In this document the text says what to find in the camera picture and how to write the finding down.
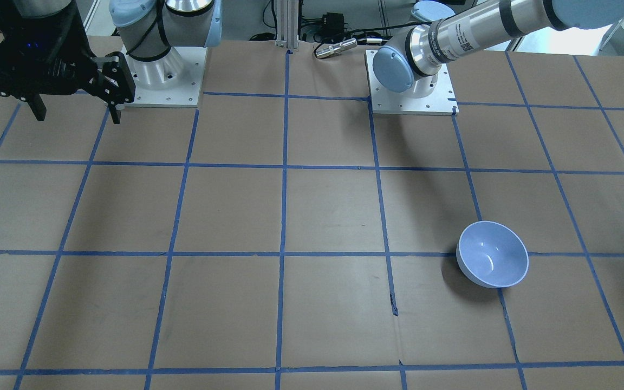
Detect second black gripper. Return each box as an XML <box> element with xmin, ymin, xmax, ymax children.
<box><xmin>0</xmin><ymin>5</ymin><xmax>136</xmax><ymax>124</ymax></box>

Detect light blue bowl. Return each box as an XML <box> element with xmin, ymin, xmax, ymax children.
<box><xmin>456</xmin><ymin>220</ymin><xmax>530</xmax><ymax>289</ymax></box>

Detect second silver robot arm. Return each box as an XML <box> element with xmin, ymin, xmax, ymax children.
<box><xmin>0</xmin><ymin>1</ymin><xmax>222</xmax><ymax>124</ymax></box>

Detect robot arm over blue bowl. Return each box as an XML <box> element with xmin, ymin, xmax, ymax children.
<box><xmin>367</xmin><ymin>1</ymin><xmax>624</xmax><ymax>93</ymax></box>

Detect brown paper mat blue grid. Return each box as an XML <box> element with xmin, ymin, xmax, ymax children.
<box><xmin>0</xmin><ymin>41</ymin><xmax>624</xmax><ymax>389</ymax></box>

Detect aluminium frame post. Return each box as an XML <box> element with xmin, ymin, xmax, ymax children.
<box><xmin>272</xmin><ymin>1</ymin><xmax>301</xmax><ymax>53</ymax></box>

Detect black cable bundle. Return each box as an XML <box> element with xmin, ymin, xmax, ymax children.
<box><xmin>250</xmin><ymin>11</ymin><xmax>415</xmax><ymax>45</ymax></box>

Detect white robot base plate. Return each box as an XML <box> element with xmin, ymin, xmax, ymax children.
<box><xmin>366</xmin><ymin>50</ymin><xmax>460</xmax><ymax>116</ymax></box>

